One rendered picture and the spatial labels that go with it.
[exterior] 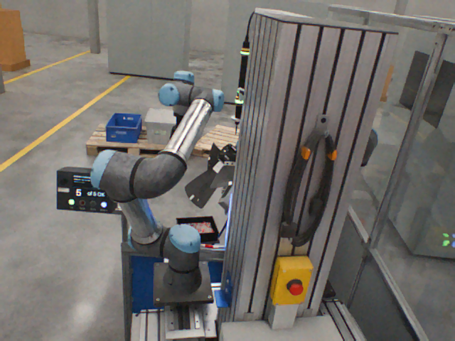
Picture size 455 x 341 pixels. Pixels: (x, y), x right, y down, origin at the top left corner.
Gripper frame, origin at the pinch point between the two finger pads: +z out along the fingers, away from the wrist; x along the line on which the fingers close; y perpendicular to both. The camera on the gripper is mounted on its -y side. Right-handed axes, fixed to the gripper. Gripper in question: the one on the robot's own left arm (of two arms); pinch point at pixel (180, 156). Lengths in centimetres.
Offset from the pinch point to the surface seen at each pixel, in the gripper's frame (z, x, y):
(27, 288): 143, -112, -60
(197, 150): 135, -7, -324
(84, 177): 19.4, -44.7, -10.5
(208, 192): 44, 13, -48
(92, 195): 28, -41, -8
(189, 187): 46, 1, -56
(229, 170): 24, 23, -41
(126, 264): 72, -28, -14
